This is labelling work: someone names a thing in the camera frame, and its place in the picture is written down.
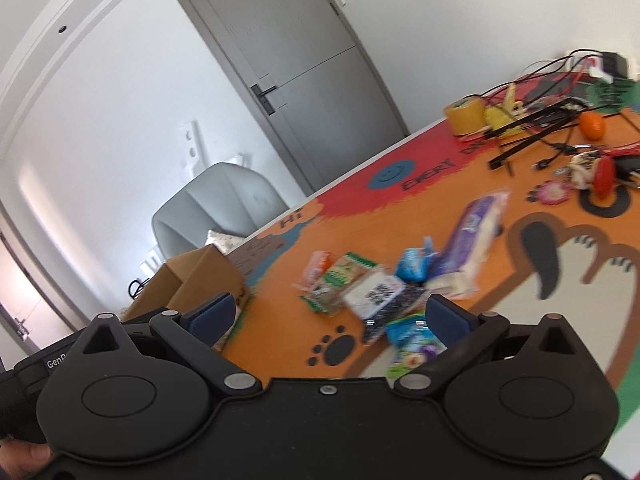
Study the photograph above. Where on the black car key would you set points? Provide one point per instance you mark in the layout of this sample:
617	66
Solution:
630	167

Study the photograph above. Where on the colourful cartoon table mat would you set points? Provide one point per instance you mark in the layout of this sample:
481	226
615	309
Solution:
400	225

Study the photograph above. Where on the green striped snack packet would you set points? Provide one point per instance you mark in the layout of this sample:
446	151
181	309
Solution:
345	275

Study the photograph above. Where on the grey upholstered chair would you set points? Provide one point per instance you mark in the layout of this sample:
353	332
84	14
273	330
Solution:
225	200

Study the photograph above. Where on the black power adapter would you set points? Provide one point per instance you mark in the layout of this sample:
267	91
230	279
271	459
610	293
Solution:
614	62

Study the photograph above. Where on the yellow plastic clip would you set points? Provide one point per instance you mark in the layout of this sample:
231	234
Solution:
500	117

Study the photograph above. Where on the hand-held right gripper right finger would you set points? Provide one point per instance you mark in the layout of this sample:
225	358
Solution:
447	322

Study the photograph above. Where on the person's left hand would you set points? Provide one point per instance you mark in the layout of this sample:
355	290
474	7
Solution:
20	460

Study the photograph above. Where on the pale interior door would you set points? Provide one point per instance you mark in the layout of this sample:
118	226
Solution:
25	300

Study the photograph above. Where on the white foam board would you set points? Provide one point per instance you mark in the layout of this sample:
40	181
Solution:
191	147

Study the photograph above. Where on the pink snack packet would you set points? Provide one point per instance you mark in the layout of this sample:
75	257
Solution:
317	267

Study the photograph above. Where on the white foam block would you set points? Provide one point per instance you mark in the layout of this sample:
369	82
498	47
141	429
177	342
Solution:
152	260

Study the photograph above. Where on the white power strip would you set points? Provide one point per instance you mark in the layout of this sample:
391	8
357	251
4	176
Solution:
634	67

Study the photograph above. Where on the blue-green snack packet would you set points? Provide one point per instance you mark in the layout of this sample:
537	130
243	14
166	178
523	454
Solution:
407	332

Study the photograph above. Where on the black shoe rack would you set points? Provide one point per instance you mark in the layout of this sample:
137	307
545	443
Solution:
132	287

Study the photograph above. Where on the orange fruit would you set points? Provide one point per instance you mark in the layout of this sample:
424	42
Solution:
592	126

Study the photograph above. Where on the cream dotted pillow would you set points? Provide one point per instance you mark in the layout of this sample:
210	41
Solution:
225	241

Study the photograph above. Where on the purple and white snack packet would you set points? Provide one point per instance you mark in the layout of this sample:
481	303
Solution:
472	240

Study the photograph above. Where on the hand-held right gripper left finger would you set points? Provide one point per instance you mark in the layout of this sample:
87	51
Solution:
212	317

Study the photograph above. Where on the yellow tape roll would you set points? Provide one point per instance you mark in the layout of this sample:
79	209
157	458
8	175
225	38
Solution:
465	117

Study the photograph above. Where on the black and white snack packet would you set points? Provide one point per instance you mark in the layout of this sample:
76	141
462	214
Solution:
380	295

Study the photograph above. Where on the black metal rods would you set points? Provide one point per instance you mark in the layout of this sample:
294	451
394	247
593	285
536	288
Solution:
525	144

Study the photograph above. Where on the blue snack packet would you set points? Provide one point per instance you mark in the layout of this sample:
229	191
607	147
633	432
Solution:
412	265

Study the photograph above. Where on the grey room door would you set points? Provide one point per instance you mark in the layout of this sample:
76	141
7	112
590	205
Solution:
300	85

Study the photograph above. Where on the brown cardboard box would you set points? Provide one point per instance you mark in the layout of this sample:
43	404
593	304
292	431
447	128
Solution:
200	280

